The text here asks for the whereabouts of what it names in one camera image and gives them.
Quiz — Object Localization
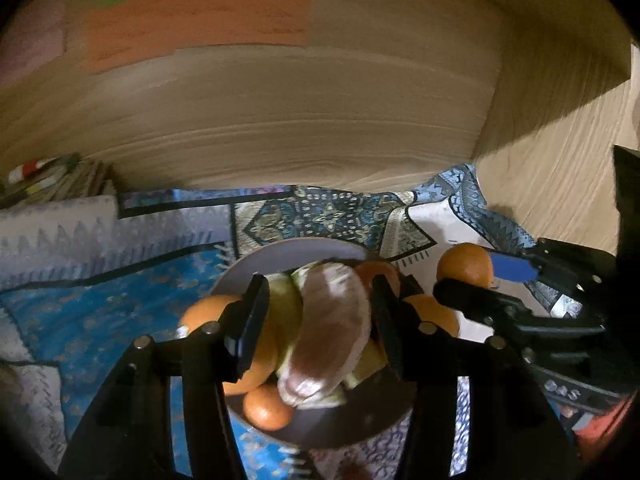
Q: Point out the large orange with sticker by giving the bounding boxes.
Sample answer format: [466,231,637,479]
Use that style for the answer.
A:
[354,260,460,337]

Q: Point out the pink paper note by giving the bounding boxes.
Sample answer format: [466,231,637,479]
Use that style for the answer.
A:
[1,2,65,88]

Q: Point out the dark brown plate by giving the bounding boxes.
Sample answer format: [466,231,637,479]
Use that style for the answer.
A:
[212,238,414,451]

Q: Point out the small tangerine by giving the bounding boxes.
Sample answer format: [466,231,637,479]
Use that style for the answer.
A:
[243,384,295,431]
[436,243,495,288]

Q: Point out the wooden headboard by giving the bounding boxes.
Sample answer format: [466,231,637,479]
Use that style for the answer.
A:
[0,0,632,196]

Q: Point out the dark red jujube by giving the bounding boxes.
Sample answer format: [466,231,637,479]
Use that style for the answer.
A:
[335,460,371,480]

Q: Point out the orange paper note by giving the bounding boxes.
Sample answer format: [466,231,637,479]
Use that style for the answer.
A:
[87,0,311,73]

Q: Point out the patchwork patterned bedspread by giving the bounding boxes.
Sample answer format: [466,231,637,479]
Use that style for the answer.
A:
[1,164,534,470]

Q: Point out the green sugarcane piece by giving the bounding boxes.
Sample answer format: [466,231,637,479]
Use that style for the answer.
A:
[266,273,303,375]
[290,260,388,409]

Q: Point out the peeled pomelo segment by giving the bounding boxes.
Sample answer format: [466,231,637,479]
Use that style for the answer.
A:
[275,260,372,409]

